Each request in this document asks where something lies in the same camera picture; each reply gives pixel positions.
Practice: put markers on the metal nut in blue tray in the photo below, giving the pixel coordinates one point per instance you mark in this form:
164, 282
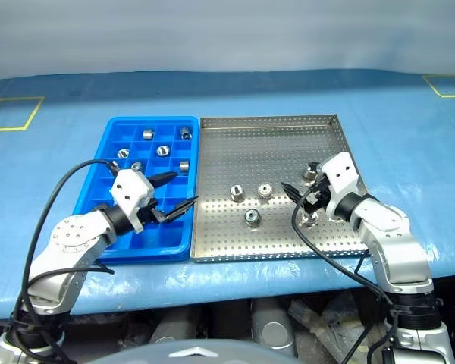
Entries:
148, 133

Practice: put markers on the blue compartment tray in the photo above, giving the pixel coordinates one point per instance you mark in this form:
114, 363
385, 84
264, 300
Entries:
167, 235

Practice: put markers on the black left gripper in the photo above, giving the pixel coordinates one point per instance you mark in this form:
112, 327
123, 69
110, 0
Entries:
151, 214

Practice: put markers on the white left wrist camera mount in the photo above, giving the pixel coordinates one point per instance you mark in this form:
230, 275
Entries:
130, 189

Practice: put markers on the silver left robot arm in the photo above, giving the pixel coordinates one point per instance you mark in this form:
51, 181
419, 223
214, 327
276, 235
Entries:
72, 235

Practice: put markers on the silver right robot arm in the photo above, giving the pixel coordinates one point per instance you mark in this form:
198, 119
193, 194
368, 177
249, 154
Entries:
398, 258

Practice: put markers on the perforated metal tray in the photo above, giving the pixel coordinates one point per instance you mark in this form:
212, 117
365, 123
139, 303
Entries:
250, 159

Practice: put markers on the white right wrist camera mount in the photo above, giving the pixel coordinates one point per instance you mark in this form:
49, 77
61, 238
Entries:
343, 172

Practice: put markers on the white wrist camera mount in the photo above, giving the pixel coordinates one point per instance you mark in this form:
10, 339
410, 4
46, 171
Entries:
343, 172
130, 189

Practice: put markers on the silver cylinder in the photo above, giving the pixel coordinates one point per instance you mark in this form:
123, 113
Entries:
273, 333
174, 326

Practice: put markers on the grey rounded robot cover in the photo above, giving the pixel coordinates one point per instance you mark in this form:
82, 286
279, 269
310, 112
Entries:
155, 356

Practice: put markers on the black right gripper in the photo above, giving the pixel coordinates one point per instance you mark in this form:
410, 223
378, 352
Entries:
320, 197

